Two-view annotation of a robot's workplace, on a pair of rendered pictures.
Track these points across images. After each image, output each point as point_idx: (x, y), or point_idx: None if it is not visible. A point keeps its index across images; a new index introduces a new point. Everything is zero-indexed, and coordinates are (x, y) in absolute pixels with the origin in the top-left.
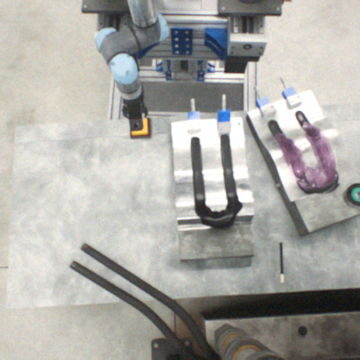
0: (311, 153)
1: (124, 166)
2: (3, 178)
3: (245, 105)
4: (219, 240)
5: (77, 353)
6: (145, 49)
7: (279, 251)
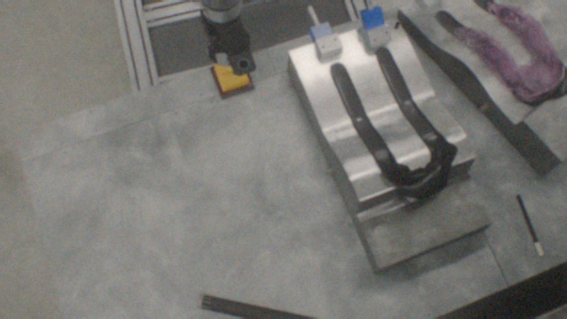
0: (518, 44)
1: (225, 147)
2: None
3: (354, 19)
4: (430, 218)
5: None
6: None
7: (520, 209)
